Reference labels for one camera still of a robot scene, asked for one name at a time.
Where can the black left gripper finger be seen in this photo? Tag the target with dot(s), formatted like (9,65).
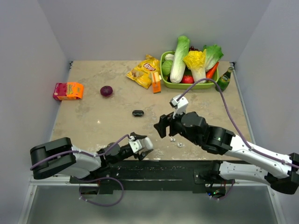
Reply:
(143,154)
(135,136)

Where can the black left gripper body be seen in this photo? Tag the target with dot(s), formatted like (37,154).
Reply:
(125,153)

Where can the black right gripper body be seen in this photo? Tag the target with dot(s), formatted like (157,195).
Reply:
(175,124)

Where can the black earbud charging case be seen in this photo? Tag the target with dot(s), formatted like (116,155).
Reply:
(138,113)

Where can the white earbud charging case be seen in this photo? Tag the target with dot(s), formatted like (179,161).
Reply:
(146,143)

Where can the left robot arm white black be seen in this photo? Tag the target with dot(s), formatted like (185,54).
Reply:
(61,157)

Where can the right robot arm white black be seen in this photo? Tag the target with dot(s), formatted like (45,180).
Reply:
(279,171)

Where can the orange small carton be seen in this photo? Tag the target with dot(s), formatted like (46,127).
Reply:
(156,84)

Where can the red tomato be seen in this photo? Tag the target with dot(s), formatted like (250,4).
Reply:
(187,79)

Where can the green white napa cabbage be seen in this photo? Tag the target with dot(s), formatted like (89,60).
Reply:
(178,64)

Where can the green plastic basket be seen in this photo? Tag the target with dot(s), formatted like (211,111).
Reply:
(181,86)

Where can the red onion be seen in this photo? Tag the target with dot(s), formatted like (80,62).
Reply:
(106,91)

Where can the yellow Lays chips bag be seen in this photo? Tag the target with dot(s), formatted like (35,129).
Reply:
(141,73)

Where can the round green cabbage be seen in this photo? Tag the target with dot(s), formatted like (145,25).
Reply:
(166,67)

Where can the orange carrot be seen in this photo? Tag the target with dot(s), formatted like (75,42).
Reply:
(211,72)

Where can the green glass bottle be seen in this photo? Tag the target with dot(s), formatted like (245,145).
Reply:
(224,80)

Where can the yellow napa cabbage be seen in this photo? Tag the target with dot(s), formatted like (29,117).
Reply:
(195,62)

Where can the white cauliflower piece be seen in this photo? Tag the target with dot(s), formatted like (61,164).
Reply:
(169,57)

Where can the dark grapes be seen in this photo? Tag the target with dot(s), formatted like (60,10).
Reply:
(192,48)

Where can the green leaf lettuce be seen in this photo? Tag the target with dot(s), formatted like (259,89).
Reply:
(213,55)

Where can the pink orange snack box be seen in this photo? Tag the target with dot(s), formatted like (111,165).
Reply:
(68,91)

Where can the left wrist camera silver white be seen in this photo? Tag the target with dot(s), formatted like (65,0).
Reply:
(136,144)

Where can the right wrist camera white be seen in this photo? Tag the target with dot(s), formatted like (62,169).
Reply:
(179,104)

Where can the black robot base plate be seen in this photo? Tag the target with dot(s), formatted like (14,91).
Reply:
(194,176)

